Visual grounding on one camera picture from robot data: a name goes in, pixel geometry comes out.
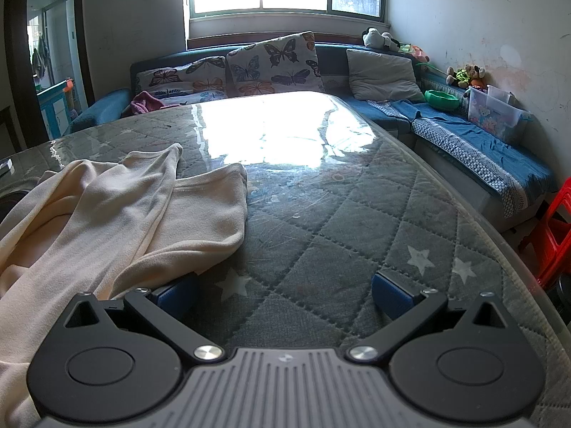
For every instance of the panda plush toy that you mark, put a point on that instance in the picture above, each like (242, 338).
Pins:
(379, 39)

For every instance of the pink and green plush toy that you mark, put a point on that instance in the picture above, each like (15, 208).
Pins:
(415, 52)

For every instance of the teal cabinet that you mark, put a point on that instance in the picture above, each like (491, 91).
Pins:
(55, 109)

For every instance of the clear plastic storage box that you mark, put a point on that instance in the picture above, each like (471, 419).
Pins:
(495, 113)

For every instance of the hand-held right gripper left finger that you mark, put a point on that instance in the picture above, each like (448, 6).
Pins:
(175, 298)

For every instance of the square butterfly print pillow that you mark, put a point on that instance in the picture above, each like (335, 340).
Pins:
(272, 64)

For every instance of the dark wooden door frame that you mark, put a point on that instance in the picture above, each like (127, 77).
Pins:
(82, 31)

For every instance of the cream knit garment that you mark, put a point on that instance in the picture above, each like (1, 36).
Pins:
(89, 214)

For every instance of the blue patterned sofa cover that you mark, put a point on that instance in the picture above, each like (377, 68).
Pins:
(481, 142)

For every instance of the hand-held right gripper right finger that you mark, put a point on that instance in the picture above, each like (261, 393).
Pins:
(392, 295)

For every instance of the green bowl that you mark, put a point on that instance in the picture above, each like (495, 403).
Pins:
(441, 100)

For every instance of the red plastic stool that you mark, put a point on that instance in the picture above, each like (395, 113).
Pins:
(551, 236)

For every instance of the grey pillow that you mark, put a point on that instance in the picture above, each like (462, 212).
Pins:
(381, 73)

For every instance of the brown bear plush toy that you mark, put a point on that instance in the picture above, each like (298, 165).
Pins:
(475, 72)

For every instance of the pink cloth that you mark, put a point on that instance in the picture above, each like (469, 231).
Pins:
(145, 102)

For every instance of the brown plush toys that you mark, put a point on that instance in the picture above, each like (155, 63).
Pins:
(458, 78)

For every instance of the blue corner sofa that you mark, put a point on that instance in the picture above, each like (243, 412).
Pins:
(332, 60)

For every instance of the long butterfly print pillow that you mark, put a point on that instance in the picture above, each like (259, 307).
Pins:
(178, 80)

